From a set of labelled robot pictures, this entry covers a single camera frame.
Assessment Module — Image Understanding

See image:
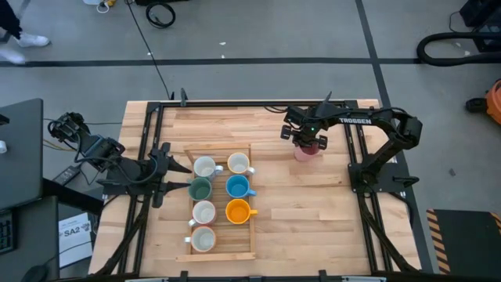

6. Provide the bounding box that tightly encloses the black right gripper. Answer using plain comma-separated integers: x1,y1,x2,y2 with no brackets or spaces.
280,106,333,150

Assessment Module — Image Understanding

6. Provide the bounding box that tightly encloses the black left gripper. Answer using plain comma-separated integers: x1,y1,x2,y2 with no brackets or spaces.
150,143,193,208

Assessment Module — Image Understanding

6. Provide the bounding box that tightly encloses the pink faceted mug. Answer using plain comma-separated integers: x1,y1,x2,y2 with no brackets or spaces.
293,141,321,163

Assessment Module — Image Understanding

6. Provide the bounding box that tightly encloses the plain green mug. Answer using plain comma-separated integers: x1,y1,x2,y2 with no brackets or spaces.
186,176,214,203

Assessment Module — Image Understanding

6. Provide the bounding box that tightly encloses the white mug blue floral pattern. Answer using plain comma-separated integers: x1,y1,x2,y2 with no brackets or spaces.
193,155,225,180

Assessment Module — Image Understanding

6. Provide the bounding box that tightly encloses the white mug grey diamond pattern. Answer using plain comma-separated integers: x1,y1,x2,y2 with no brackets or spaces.
187,200,218,228

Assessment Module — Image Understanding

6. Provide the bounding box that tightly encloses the plain blue mug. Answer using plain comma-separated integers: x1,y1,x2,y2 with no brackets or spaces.
225,174,258,200

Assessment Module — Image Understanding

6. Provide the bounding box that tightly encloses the white mug yellow rim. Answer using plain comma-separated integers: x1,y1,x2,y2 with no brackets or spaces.
226,151,257,176

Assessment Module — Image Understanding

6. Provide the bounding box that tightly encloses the white mug yellow dot pattern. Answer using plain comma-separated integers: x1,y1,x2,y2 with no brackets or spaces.
183,226,218,254

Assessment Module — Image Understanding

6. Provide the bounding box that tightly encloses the yellow-orange faceted mug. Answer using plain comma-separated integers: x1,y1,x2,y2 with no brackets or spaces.
225,198,259,226

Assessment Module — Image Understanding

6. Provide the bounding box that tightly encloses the wooden slatted tray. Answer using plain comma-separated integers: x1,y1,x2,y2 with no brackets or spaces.
175,143,258,262

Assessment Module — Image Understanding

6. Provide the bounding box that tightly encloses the black metal bar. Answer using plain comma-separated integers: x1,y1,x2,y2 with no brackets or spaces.
41,178,105,215

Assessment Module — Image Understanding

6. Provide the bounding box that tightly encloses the black power adapter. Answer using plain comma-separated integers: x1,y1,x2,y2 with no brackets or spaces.
52,164,82,186

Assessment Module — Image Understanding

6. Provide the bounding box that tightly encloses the white printed paper sheet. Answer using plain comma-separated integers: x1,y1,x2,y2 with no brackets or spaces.
57,211,94,269

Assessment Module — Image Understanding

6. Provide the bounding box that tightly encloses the dark grey desk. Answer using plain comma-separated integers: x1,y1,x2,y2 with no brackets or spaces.
0,194,60,282

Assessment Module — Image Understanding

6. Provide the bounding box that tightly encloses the black computer mouse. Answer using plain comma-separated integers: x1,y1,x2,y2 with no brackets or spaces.
20,264,50,282

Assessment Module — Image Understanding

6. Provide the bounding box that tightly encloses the black keyboard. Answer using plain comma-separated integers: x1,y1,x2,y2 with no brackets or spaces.
0,209,19,255

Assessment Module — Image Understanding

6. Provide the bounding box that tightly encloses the black hazard-striped mat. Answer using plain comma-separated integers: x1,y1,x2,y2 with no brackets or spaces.
425,208,501,275

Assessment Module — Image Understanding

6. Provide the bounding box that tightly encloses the orange vacuum cleaner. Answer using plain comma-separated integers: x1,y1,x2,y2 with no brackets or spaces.
464,78,501,126

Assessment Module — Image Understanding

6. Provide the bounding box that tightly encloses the person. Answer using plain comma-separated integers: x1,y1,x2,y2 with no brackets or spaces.
0,0,52,66

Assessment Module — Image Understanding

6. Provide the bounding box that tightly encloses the black equipment case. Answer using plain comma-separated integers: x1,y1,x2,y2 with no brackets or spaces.
458,0,501,54

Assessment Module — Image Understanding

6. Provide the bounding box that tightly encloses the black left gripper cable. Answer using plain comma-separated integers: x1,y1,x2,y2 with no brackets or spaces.
74,154,160,186

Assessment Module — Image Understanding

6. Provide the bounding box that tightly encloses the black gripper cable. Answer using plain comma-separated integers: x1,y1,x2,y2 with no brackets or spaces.
74,154,160,186
262,104,290,115

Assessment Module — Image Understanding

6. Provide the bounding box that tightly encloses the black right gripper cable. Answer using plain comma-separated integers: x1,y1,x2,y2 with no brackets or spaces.
262,104,290,115

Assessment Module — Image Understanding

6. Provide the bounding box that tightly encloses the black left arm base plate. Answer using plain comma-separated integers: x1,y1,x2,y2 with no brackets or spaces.
102,163,160,196

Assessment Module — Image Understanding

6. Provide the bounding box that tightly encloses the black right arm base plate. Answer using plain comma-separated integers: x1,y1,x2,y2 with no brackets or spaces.
347,161,409,193

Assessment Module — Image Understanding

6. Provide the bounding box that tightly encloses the long black floor cable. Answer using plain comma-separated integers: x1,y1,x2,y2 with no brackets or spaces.
124,0,175,101

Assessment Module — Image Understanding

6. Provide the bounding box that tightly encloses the coiled black cable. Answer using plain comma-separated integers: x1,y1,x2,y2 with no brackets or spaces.
145,2,177,30

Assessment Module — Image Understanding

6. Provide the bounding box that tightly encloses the black vacuum hose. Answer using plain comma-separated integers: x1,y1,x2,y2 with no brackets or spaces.
416,31,501,67

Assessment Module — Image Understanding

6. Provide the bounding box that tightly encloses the white cable yellow plug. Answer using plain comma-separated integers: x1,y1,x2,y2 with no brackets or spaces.
96,0,118,15

